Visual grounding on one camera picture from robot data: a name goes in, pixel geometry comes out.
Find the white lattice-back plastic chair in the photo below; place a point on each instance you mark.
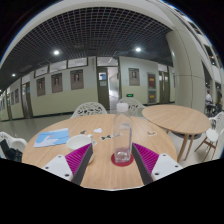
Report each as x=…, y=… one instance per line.
x=89, y=109
x=135, y=105

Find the framed wall pictures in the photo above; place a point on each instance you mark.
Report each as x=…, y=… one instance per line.
x=77, y=79

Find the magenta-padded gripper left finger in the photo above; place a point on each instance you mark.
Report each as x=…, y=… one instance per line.
x=78, y=160

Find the round ceiling lights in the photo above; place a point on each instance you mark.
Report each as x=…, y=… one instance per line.
x=56, y=52

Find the dark double door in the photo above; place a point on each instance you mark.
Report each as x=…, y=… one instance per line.
x=164, y=88

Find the black bag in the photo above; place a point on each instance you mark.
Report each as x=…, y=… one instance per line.
x=11, y=155

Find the light blue paper booklet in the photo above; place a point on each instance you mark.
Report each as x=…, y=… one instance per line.
x=51, y=137

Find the open dark-framed doorway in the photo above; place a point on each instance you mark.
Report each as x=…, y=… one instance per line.
x=103, y=90

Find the white chair with wooden legs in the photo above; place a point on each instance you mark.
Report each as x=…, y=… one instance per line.
x=213, y=135

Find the round wooden table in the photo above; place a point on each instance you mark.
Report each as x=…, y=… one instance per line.
x=176, y=118

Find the person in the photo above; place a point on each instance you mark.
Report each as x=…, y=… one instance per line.
x=208, y=100

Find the white plastic armchair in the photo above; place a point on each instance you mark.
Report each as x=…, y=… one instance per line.
x=15, y=141

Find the dark single door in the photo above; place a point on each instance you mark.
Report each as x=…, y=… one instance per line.
x=26, y=101

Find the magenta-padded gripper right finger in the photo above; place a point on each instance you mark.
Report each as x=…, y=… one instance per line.
x=146, y=159

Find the clear plastic water bottle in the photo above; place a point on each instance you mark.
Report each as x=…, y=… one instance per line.
x=122, y=133

